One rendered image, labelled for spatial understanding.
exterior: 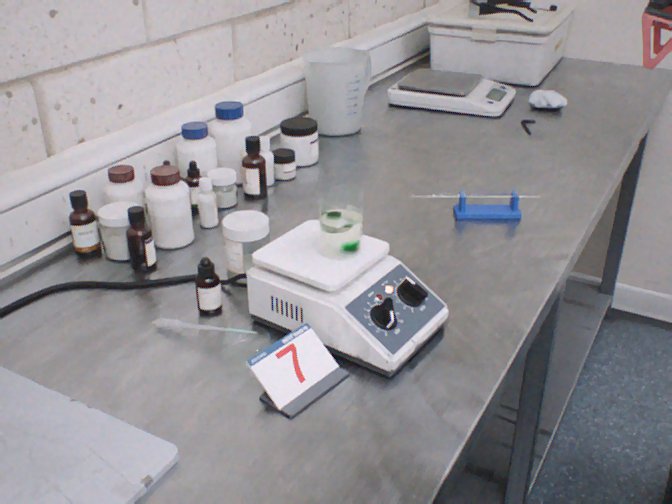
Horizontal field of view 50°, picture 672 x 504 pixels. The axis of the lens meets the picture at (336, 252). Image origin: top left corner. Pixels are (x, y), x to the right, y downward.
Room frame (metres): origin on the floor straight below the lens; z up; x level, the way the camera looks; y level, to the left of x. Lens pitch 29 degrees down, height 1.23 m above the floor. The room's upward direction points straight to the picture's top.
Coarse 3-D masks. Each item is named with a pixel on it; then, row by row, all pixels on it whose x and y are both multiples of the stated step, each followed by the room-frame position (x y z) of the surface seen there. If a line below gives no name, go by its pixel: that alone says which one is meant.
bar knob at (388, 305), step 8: (384, 304) 0.65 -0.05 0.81; (392, 304) 0.65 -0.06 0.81; (376, 312) 0.65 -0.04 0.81; (384, 312) 0.64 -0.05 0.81; (392, 312) 0.64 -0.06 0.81; (376, 320) 0.64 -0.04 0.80; (384, 320) 0.63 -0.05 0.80; (392, 320) 0.63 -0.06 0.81; (384, 328) 0.63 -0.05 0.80; (392, 328) 0.64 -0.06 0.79
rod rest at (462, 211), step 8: (512, 192) 1.01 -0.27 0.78; (464, 200) 0.99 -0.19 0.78; (512, 200) 1.01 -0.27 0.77; (456, 208) 1.01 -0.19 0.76; (464, 208) 0.99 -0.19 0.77; (472, 208) 1.01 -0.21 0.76; (480, 208) 1.01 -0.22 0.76; (488, 208) 1.01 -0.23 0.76; (496, 208) 1.01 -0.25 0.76; (504, 208) 1.01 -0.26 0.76; (512, 208) 1.00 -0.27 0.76; (456, 216) 0.99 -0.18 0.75; (464, 216) 0.99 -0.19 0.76; (472, 216) 0.99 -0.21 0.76; (480, 216) 0.99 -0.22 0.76; (488, 216) 0.99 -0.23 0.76; (496, 216) 0.99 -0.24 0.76; (504, 216) 0.99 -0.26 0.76; (512, 216) 0.99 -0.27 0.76; (520, 216) 0.99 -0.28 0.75
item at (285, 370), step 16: (304, 336) 0.63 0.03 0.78; (288, 352) 0.61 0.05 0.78; (304, 352) 0.62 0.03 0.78; (320, 352) 0.62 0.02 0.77; (256, 368) 0.58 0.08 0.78; (272, 368) 0.59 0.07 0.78; (288, 368) 0.59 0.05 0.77; (304, 368) 0.60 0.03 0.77; (320, 368) 0.61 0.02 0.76; (272, 384) 0.57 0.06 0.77; (288, 384) 0.58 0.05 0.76
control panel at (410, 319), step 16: (400, 272) 0.72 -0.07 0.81; (368, 288) 0.68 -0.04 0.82; (384, 288) 0.69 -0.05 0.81; (352, 304) 0.65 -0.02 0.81; (368, 304) 0.66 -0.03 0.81; (400, 304) 0.67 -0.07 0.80; (432, 304) 0.69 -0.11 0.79; (368, 320) 0.64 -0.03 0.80; (400, 320) 0.65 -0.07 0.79; (416, 320) 0.66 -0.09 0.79; (384, 336) 0.62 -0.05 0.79; (400, 336) 0.63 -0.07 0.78
